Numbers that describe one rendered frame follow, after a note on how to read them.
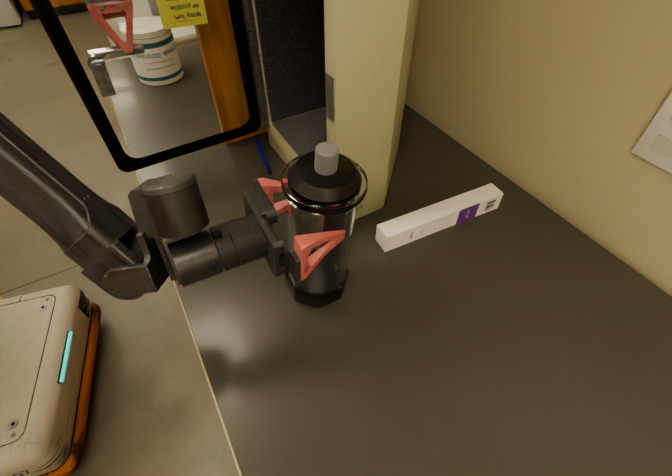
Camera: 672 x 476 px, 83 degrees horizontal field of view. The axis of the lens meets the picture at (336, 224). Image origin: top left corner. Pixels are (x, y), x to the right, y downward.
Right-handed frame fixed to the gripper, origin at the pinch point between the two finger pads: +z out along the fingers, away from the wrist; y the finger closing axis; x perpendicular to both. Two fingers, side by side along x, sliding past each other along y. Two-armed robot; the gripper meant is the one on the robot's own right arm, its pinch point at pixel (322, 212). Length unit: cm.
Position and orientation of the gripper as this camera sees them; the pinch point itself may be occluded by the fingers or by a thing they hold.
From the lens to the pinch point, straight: 51.8
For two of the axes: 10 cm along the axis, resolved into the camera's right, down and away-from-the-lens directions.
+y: -4.9, -6.6, 5.7
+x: -0.7, 6.8, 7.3
